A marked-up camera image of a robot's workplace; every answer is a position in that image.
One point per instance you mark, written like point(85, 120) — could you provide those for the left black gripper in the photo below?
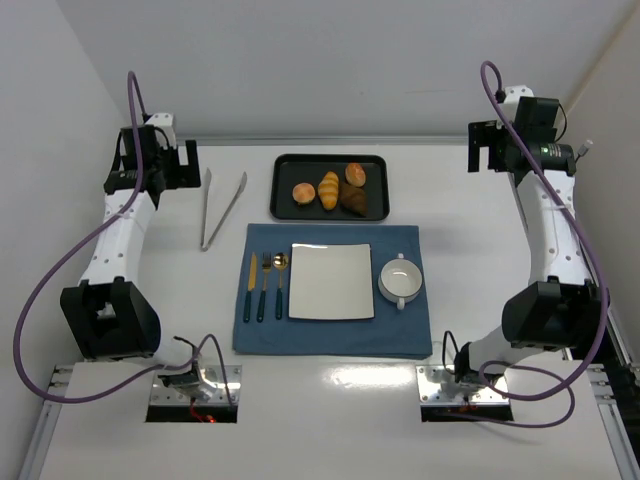
point(187, 163)

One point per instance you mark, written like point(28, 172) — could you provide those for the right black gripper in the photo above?
point(479, 146)

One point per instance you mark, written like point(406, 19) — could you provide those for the metal tongs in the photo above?
point(218, 202)

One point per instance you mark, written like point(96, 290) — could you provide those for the round orange bun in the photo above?
point(303, 193)

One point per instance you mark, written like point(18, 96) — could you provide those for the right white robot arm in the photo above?
point(561, 305)

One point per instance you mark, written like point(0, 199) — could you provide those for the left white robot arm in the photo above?
point(108, 315)

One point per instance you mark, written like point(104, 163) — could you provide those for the yellow striped bread loaf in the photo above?
point(328, 190)

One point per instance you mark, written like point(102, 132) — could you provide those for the round bun top right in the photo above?
point(355, 175)

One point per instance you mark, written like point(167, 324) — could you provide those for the brown chocolate croissant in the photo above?
point(353, 199)

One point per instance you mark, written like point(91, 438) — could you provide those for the black rectangular tray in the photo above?
point(292, 169)

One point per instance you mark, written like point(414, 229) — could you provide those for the blue cloth placemat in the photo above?
point(391, 333)

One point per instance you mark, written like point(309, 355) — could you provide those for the white square plate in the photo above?
point(331, 282)

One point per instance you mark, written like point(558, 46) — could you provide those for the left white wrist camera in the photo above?
point(164, 127)

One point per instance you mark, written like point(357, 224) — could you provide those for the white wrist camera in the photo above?
point(508, 99)
point(164, 127)

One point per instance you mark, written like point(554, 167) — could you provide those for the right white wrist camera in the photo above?
point(508, 99)

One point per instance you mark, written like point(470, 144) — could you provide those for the gold knife green handle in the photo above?
point(250, 287)

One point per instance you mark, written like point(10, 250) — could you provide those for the gold fork green handle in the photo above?
point(266, 269)

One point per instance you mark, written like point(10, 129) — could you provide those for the gold spoon green handle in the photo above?
point(280, 262)

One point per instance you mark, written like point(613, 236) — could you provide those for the white two-handled soup bowl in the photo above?
point(400, 281)

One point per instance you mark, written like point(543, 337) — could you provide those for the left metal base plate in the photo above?
point(203, 386)

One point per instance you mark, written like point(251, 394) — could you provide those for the metal base plate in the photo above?
point(203, 386)
point(438, 388)

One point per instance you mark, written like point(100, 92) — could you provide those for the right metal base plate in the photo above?
point(438, 388)

